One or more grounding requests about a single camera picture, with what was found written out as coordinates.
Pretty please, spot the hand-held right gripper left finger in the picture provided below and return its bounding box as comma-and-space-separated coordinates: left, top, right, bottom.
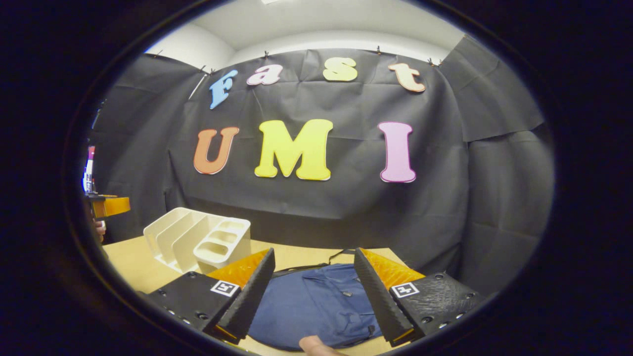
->
140, 247, 276, 346

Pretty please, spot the black backdrop cloth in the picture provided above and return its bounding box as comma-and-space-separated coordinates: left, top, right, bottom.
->
87, 36, 555, 297

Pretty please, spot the blue schoolbag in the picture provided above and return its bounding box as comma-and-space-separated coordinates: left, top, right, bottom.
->
247, 249, 385, 352

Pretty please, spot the white plastic bookshelf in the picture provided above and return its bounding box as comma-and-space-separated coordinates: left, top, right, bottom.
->
143, 208, 251, 275

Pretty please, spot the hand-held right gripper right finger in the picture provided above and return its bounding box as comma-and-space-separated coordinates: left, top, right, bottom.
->
353, 247, 486, 348

